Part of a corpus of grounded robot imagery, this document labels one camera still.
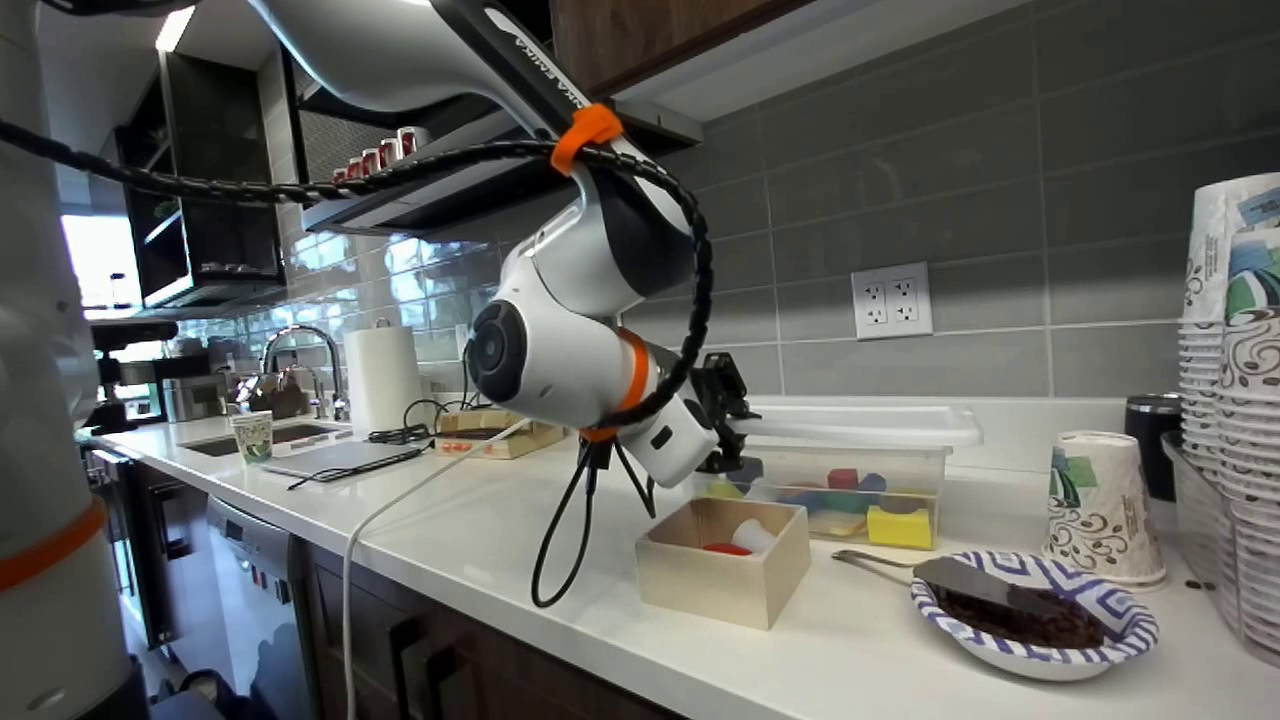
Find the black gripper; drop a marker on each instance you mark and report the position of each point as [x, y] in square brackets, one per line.
[721, 414]

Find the white plastic tote lid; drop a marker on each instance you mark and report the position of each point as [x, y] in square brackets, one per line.
[866, 427]

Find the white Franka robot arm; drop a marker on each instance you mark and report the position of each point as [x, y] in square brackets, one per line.
[563, 345]

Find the clear plastic tote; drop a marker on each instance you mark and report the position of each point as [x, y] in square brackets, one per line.
[922, 467]

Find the white item in wooden box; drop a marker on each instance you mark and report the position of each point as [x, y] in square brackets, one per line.
[757, 536]

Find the teal toy block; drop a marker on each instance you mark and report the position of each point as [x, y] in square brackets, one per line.
[824, 502]

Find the red toy block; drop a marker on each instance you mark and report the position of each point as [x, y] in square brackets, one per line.
[841, 479]

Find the red item in wooden box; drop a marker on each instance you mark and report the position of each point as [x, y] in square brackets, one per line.
[727, 551]

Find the small open wooden box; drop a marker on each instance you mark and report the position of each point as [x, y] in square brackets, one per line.
[721, 587]

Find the yellow sponge block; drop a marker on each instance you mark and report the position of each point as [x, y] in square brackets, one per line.
[903, 527]

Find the metal serving utensil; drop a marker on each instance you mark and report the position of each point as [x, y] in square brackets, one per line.
[922, 573]

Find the flat box with orange label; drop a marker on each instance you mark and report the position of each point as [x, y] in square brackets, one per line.
[512, 444]

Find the brown food on plate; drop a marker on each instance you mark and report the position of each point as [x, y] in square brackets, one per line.
[1024, 623]

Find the upside-down printed paper cup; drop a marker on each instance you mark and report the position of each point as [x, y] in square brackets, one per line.
[1101, 515]

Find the white paper towel roll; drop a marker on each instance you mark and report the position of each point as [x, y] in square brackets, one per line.
[381, 379]

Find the blue patterned paper plate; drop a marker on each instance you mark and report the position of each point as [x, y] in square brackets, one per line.
[1055, 665]

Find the dark flat tray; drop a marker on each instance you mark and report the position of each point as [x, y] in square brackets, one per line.
[344, 463]

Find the dark wooden base cabinet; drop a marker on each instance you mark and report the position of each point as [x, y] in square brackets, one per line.
[401, 643]

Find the black mug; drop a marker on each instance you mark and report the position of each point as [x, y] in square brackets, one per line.
[1152, 440]

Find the wooden upper cabinet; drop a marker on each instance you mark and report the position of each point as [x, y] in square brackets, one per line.
[640, 43]

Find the chrome sink faucet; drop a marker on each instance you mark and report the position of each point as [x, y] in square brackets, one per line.
[313, 355]

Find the printed paper cup stack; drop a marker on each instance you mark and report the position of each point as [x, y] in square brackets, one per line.
[1205, 267]
[1252, 440]

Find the small printed paper cup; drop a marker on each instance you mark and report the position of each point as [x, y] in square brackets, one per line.
[254, 436]

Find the steel dishwasher front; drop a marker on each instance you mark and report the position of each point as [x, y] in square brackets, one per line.
[254, 601]

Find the black shelf unit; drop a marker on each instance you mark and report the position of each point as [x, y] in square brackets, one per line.
[214, 184]

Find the dark espresso machine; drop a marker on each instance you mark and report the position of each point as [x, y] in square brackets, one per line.
[144, 380]

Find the white empty wall outlet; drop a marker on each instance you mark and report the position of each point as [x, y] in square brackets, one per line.
[889, 301]

